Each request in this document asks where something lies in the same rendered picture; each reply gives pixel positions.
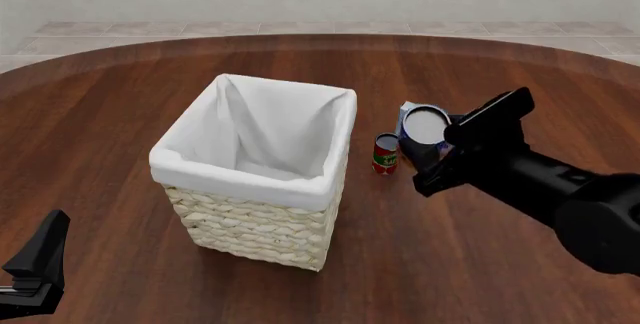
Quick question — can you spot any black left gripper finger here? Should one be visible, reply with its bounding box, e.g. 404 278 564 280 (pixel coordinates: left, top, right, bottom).
1 209 72 285

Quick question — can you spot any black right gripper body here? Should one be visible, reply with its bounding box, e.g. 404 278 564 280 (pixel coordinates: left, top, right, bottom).
412 123 532 198

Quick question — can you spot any red tomato sauce can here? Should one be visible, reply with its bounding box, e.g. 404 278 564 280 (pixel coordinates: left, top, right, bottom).
371 132 401 177

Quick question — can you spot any white-lined wicker basket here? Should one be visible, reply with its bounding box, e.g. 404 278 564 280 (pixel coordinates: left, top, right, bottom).
148 72 358 273

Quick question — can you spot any blue alphabet soup can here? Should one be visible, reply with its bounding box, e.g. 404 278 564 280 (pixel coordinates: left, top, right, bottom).
401 105 455 159

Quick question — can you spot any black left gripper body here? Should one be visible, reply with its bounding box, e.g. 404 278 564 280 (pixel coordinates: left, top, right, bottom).
0 273 67 318

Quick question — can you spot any white and blue carton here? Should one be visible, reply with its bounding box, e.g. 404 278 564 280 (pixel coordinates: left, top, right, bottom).
396 100 426 138

